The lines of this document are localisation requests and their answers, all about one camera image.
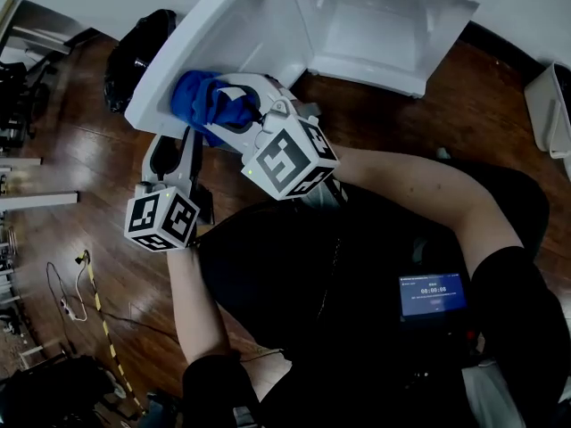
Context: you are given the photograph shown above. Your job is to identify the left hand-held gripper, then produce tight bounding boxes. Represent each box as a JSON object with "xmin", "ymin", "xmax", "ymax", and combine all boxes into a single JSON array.
[{"xmin": 123, "ymin": 126, "xmax": 216, "ymax": 253}]

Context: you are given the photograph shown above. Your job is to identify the white desk with wooden edge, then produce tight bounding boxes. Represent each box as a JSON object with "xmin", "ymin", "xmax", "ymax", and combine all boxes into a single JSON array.
[{"xmin": 0, "ymin": 0, "xmax": 98, "ymax": 58}]

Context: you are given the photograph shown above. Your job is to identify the black phone with lit screen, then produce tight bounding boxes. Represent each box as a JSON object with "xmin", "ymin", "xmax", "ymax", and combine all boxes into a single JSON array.
[{"xmin": 397, "ymin": 271, "xmax": 469, "ymax": 325}]

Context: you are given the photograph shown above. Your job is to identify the white trash bin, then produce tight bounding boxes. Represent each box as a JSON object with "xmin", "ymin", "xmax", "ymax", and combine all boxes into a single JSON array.
[{"xmin": 523, "ymin": 61, "xmax": 571, "ymax": 161}]

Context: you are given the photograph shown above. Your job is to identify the light grey fabric strap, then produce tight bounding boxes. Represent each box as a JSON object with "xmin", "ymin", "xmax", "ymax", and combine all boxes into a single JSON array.
[{"xmin": 460, "ymin": 358, "xmax": 571, "ymax": 428}]

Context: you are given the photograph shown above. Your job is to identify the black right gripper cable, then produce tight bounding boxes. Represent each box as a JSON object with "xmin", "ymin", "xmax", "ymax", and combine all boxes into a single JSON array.
[{"xmin": 319, "ymin": 177, "xmax": 350, "ymax": 205}]

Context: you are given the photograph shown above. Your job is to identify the person's right forearm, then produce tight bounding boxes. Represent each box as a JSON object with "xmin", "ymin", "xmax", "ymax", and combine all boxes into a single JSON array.
[{"xmin": 332, "ymin": 144, "xmax": 526, "ymax": 281}]

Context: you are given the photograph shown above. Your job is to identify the thin black floor cable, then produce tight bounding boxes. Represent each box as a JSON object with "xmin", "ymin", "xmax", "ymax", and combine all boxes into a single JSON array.
[{"xmin": 46, "ymin": 260, "xmax": 180, "ymax": 343}]

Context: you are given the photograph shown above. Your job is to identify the blue cloth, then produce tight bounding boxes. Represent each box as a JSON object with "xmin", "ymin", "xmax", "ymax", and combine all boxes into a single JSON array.
[{"xmin": 170, "ymin": 70, "xmax": 262, "ymax": 149}]

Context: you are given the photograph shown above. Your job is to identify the black office chair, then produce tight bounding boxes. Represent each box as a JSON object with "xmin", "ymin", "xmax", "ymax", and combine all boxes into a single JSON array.
[{"xmin": 0, "ymin": 59, "xmax": 51, "ymax": 141}]

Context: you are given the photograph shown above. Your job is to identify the grey chest strap buckle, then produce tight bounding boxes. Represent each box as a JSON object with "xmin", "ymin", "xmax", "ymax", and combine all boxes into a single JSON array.
[{"xmin": 230, "ymin": 405, "xmax": 261, "ymax": 428}]

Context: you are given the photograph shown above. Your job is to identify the black equipment bag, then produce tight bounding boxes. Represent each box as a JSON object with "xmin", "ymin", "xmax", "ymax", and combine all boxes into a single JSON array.
[{"xmin": 0, "ymin": 356, "xmax": 118, "ymax": 428}]

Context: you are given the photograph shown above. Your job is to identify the thin white floor cable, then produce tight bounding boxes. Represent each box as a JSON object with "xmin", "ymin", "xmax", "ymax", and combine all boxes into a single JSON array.
[{"xmin": 59, "ymin": 255, "xmax": 91, "ymax": 324}]

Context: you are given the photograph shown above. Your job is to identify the person's left forearm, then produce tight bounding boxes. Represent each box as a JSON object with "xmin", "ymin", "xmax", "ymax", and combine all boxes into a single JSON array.
[{"xmin": 166, "ymin": 244, "xmax": 234, "ymax": 366}]

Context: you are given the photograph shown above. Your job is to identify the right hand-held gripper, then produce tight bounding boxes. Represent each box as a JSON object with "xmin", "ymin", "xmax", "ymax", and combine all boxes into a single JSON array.
[{"xmin": 202, "ymin": 71, "xmax": 341, "ymax": 202}]

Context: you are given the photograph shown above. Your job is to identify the black garbage bag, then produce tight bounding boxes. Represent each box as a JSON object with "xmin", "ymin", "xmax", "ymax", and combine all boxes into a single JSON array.
[{"xmin": 103, "ymin": 8, "xmax": 178, "ymax": 116}]

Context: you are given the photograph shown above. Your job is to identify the white metal desk frame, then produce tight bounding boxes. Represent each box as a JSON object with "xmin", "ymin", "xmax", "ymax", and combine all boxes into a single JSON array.
[{"xmin": 0, "ymin": 155, "xmax": 80, "ymax": 214}]

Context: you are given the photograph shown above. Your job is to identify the person's black trousers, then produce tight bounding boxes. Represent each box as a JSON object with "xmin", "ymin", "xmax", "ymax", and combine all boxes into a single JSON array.
[{"xmin": 195, "ymin": 158, "xmax": 550, "ymax": 366}]

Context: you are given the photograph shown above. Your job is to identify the yellow black striped cable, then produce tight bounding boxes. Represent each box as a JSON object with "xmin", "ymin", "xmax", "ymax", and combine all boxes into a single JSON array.
[{"xmin": 74, "ymin": 249, "xmax": 147, "ymax": 415}]

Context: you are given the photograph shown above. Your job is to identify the person's black shirt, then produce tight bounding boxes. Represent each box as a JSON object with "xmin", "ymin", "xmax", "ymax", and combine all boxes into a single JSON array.
[{"xmin": 181, "ymin": 245, "xmax": 571, "ymax": 428}]

